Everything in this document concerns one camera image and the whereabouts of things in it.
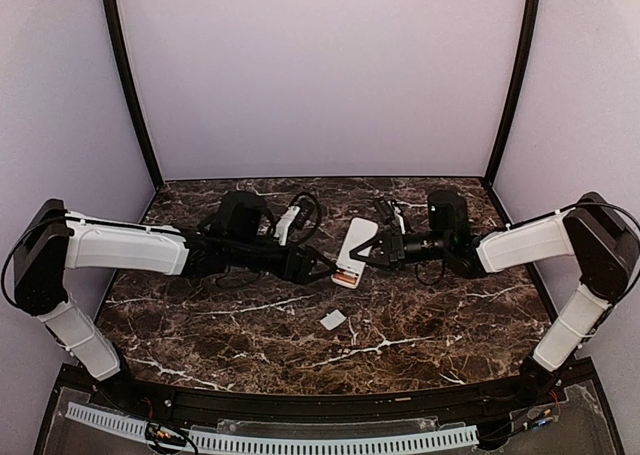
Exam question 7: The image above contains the right black frame post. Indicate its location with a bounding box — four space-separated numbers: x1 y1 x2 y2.
484 0 540 186

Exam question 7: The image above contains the left black frame post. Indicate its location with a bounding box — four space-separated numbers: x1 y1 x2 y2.
102 0 164 191

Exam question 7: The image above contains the white remote control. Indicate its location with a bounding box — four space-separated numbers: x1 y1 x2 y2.
331 217 378 289

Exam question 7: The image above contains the white battery cover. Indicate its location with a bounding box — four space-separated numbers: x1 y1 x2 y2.
320 310 347 331

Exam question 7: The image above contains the white slotted cable duct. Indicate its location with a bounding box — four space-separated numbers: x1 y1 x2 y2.
65 402 479 454

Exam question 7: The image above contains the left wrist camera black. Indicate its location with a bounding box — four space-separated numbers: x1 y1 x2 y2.
289 199 315 230

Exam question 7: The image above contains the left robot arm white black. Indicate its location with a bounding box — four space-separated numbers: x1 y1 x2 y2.
1 191 337 382

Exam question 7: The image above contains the black frame post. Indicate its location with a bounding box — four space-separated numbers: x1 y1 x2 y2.
102 0 164 191
484 0 540 186

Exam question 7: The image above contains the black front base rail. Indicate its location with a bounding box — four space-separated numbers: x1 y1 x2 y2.
35 358 623 454

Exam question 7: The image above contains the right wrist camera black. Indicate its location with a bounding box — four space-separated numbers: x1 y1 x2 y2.
373 198 402 226

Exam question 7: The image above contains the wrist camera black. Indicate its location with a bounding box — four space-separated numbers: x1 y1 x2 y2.
289 199 315 230
373 198 402 226

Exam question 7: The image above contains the orange battery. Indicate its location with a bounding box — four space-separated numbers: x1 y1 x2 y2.
332 273 358 287

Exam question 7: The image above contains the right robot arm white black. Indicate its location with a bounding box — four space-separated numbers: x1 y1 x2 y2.
332 190 639 374

